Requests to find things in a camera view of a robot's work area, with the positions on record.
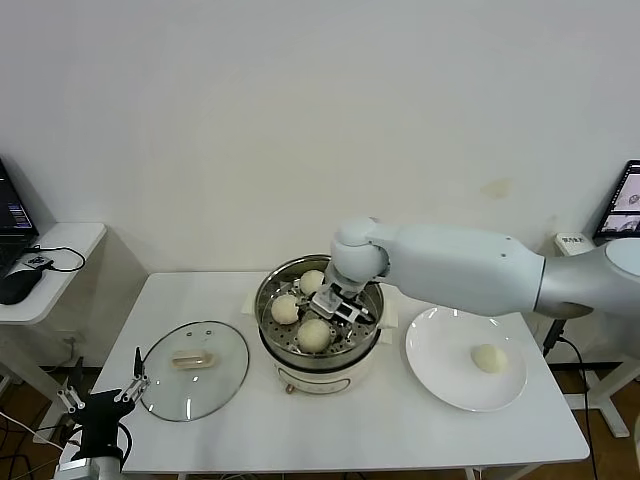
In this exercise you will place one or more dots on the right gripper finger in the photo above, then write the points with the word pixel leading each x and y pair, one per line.
pixel 304 305
pixel 339 332

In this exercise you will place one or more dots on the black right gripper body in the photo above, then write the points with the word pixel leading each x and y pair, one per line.
pixel 332 302

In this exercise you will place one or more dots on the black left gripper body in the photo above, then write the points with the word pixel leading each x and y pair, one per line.
pixel 102 425

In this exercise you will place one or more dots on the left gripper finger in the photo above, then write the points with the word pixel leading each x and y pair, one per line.
pixel 70 400
pixel 135 390

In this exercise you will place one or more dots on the white steamed baozi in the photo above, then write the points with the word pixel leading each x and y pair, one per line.
pixel 284 310
pixel 489 359
pixel 311 281
pixel 314 337

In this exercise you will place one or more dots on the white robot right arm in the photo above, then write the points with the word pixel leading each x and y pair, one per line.
pixel 450 270

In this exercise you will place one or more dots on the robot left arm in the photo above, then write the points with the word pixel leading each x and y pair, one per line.
pixel 85 470

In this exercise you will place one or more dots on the stainless steel steamer basket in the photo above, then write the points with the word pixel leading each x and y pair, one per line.
pixel 280 342

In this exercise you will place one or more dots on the white electric cooking pot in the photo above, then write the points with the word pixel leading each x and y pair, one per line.
pixel 320 380

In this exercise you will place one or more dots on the white round plate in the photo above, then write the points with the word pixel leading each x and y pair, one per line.
pixel 440 350

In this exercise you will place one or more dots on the white side table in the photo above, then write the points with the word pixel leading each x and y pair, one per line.
pixel 65 290
pixel 610 400

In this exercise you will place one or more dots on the black computer mouse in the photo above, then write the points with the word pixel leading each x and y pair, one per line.
pixel 16 287

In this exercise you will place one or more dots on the open dark laptop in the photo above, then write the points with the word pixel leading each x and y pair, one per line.
pixel 12 215
pixel 622 200

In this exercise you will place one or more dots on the grey wall socket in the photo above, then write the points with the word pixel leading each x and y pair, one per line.
pixel 71 343

